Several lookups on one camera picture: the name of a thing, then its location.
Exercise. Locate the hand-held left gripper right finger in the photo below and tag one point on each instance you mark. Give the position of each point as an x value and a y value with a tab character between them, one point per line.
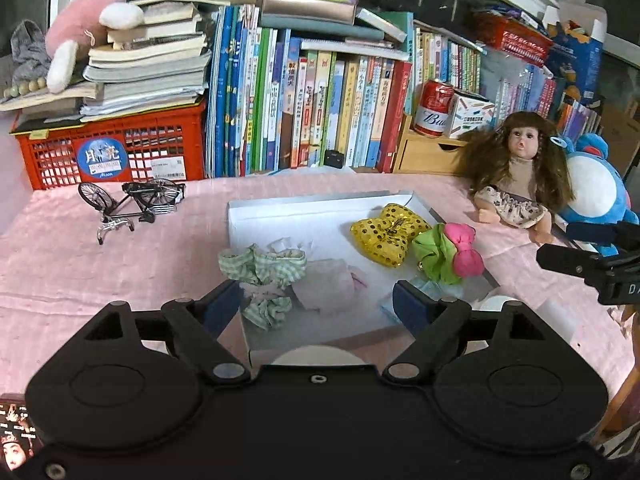
412	305

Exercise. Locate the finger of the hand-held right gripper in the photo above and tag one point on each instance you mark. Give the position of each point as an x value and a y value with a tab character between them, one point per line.
565	259
590	231

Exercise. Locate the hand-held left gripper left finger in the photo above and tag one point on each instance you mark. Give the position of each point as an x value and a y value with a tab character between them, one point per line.
220	306

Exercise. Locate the blue face mask pack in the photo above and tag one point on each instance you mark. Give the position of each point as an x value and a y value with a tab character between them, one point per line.
430	289

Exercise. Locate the green checkered scrunchie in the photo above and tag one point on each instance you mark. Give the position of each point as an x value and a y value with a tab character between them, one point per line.
265	265

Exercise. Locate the green scrunchie with pink bow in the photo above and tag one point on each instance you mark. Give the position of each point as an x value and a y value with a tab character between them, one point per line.
450	255

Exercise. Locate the gold sequin bow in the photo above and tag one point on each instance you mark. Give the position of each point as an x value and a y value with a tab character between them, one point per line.
390	235

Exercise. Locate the pale pink fluffy sock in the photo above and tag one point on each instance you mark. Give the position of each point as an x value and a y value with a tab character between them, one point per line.
327	285

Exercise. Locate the white shallow box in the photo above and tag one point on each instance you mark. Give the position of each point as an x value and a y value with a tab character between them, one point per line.
300	220

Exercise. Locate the blue plush toy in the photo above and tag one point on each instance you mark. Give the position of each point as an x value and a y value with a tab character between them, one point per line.
597	185

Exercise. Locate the brown-haired doll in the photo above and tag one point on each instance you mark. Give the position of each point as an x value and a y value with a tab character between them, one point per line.
520	170

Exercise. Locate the pink tablecloth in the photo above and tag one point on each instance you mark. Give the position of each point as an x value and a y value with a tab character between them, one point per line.
125	285

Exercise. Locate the scribbled white paper cup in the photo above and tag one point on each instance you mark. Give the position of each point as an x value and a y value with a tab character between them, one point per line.
320	355

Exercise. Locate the black toy bicycle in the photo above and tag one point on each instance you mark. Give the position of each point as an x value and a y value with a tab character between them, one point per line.
145	195

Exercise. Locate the wooden drawer box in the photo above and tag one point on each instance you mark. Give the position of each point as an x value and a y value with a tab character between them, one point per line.
425	152

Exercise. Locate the row of thin paperback books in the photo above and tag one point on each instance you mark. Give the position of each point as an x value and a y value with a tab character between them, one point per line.
525	85

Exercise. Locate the small black box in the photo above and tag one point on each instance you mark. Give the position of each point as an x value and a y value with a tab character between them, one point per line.
333	158

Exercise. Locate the white pencil box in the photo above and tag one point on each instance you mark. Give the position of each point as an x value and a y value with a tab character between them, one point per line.
470	115

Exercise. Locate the blue cardboard box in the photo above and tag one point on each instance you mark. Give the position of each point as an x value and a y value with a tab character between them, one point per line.
575	60

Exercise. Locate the red plastic crate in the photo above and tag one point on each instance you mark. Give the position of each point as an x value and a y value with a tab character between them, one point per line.
110	152

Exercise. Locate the red beer can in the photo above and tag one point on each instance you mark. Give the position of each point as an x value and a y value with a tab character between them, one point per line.
434	107

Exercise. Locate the red plastic basket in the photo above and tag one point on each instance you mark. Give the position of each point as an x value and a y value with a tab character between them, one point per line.
515	35

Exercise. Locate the row of colourful upright books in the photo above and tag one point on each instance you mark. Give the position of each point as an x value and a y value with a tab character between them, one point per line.
310	110

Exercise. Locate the printed picture card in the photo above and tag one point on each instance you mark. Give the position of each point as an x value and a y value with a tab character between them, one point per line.
15	435

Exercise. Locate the stack of worn books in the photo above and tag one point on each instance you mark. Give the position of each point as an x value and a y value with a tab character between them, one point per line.
145	65

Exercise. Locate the flat books lying on row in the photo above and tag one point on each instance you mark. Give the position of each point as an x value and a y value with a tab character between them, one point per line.
325	32

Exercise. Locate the grey plush toy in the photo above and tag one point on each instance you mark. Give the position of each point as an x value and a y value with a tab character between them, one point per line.
30	50

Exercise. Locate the pink plush rabbit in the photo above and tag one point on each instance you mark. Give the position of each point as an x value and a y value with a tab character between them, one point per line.
75	20

